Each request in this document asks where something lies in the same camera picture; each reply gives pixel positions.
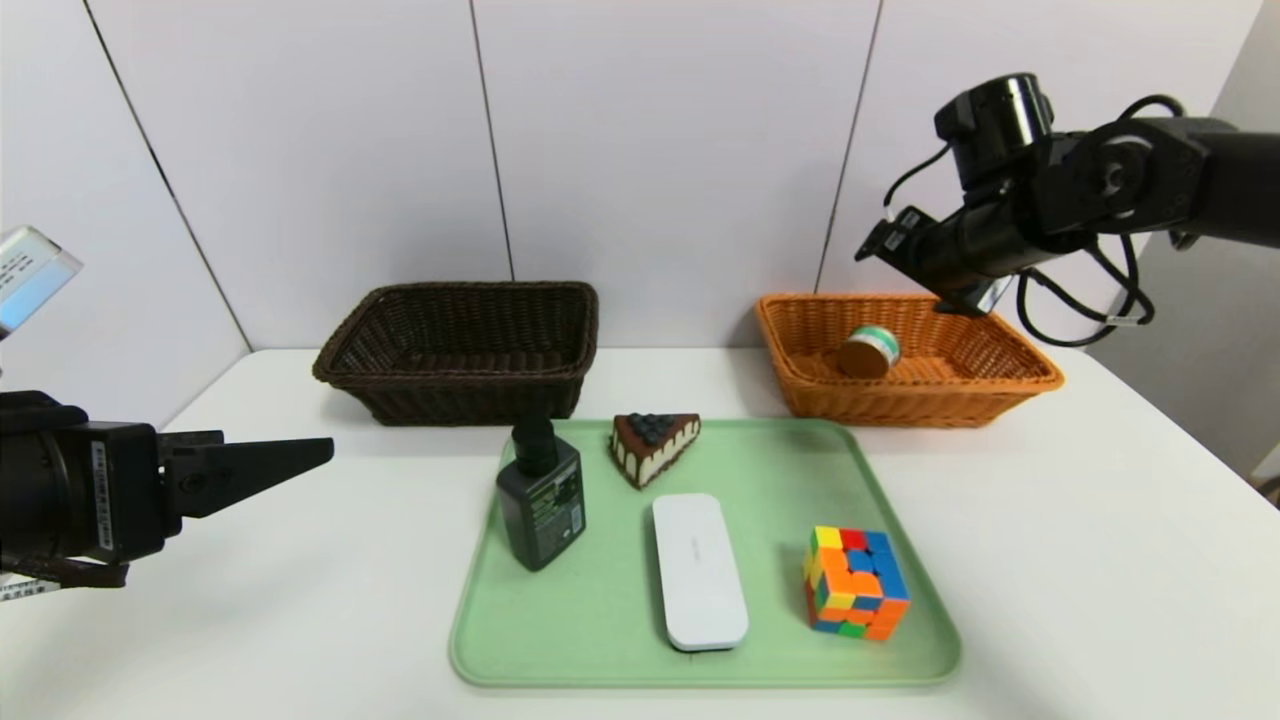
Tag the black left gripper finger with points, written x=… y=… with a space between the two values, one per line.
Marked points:
x=195 y=439
x=240 y=470

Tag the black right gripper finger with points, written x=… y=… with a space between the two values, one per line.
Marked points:
x=962 y=305
x=873 y=248

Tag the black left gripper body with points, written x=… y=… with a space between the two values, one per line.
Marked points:
x=118 y=490

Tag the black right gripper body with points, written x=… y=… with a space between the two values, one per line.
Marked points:
x=893 y=236

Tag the small tin can green label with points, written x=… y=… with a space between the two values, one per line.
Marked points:
x=865 y=355

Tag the chocolate cake slice toy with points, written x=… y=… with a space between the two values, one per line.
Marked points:
x=650 y=450

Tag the dark bottle with black cap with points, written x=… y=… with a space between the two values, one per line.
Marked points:
x=540 y=510

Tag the white oblong plastic case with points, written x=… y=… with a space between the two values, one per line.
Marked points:
x=698 y=570

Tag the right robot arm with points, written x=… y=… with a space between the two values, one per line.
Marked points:
x=1240 y=180

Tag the orange wicker basket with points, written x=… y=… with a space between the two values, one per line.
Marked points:
x=900 y=400

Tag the dark brown wicker basket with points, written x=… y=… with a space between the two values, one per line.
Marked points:
x=450 y=395

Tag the colourful puzzle cube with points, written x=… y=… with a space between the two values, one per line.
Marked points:
x=855 y=585

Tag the light green plastic tray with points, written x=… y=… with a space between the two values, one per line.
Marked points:
x=600 y=610

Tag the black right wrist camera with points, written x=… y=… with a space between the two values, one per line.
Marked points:
x=990 y=120

